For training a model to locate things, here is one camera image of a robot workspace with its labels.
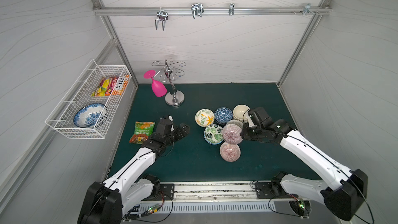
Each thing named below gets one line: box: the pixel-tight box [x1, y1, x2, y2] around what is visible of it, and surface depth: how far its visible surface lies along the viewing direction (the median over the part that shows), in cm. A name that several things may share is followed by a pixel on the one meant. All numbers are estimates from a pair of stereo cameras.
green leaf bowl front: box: [203, 123, 224, 146], surface depth 92 cm
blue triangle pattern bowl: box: [214, 106, 233, 125], surface depth 100 cm
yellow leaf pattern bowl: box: [194, 107, 216, 128], surface depth 100 cm
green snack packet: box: [129, 121, 156, 144], surface depth 92 cm
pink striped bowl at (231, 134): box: [221, 123, 244, 145], surface depth 81 cm
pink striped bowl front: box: [219, 142, 241, 163], surface depth 86 cm
